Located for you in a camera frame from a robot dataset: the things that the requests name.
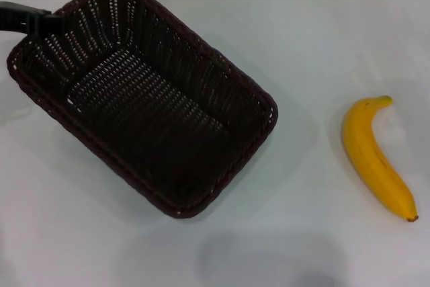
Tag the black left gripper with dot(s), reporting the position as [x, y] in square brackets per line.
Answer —
[15, 18]

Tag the dark brown woven basket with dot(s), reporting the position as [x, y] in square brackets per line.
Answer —
[151, 115]

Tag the yellow banana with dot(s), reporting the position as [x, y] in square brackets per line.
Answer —
[366, 142]

